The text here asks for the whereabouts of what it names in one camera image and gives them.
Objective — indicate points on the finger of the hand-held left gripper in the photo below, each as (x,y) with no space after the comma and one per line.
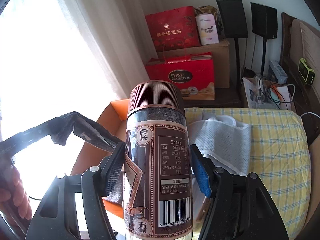
(95,141)
(37,130)

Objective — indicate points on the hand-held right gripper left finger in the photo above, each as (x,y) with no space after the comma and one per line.
(113,165)

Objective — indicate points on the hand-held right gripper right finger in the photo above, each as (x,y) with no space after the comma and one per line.
(201,175)

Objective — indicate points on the orange cardboard box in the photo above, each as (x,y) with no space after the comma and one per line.
(118,110)

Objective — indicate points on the grey white mesh cloth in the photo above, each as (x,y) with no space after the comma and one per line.
(225,140)

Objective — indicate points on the brown labelled jar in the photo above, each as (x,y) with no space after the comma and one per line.
(160,155)

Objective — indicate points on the person's left hand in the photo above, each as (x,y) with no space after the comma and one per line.
(17,192)

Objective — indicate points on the yellow plaid blanket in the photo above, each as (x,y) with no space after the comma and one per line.
(275,167)

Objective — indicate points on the red chocolate gift bag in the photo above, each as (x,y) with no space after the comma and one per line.
(180,75)

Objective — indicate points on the white sheer curtain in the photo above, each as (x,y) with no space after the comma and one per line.
(112,30)

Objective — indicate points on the large brown cardboard box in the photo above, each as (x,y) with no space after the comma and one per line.
(220,62)

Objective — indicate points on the white grey box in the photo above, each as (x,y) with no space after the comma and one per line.
(277,71)

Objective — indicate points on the red gift bag gold characters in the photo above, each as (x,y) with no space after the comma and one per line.
(170,32)

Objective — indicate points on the white tissue pack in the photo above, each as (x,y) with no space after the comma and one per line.
(206,30)

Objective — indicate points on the green alarm clock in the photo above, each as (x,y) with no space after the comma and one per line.
(306,71)

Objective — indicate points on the black speaker on stand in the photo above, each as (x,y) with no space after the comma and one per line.
(231,17)
(263,20)

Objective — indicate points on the dark floral bag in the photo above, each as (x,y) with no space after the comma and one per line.
(212,10)

